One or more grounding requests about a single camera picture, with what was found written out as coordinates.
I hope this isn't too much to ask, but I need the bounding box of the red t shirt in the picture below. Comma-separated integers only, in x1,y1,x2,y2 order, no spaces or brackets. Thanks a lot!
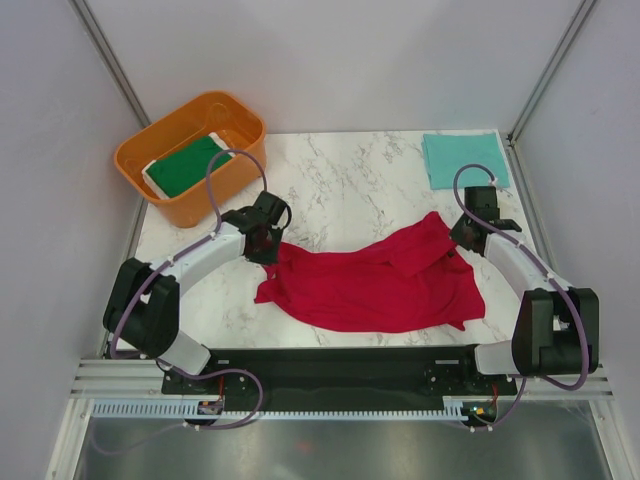
255,212,486,334

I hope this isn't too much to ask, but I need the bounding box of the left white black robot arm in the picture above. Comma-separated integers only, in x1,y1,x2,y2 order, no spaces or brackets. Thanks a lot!
103,191,292,393

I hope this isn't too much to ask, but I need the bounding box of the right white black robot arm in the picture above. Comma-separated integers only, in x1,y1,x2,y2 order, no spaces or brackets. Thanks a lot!
450,186,599,394

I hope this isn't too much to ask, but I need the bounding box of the teal folded t shirt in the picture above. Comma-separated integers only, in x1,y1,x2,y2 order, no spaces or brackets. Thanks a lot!
422,131,510,190

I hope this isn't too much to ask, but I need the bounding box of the green folded t shirt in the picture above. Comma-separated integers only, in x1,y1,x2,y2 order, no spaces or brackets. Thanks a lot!
146,136,236,199

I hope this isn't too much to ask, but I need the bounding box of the orange plastic basket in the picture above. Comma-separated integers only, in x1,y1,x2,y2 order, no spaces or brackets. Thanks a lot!
114,91,267,228

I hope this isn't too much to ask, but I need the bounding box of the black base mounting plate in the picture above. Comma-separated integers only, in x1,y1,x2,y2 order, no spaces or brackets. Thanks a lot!
161,346,517,411

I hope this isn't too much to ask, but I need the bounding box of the white slotted cable duct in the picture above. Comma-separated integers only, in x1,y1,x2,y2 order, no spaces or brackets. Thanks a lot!
92,399,468,421

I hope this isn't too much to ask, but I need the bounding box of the right aluminium frame post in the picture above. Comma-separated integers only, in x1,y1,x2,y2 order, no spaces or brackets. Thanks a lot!
506,0,599,147

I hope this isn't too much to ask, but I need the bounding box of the aluminium frame post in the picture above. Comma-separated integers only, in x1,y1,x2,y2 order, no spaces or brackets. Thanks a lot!
506,0,599,147
69,0,151,128

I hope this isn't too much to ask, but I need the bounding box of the left aluminium frame post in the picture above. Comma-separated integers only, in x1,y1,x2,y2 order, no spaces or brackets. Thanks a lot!
69,0,151,128

